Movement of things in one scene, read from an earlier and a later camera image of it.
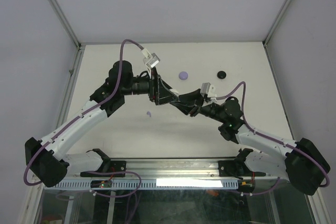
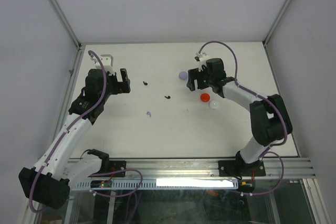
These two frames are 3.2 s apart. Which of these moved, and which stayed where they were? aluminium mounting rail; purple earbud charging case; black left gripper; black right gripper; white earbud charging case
Moved: black left gripper; white earbud charging case; black right gripper
Stayed: aluminium mounting rail; purple earbud charging case
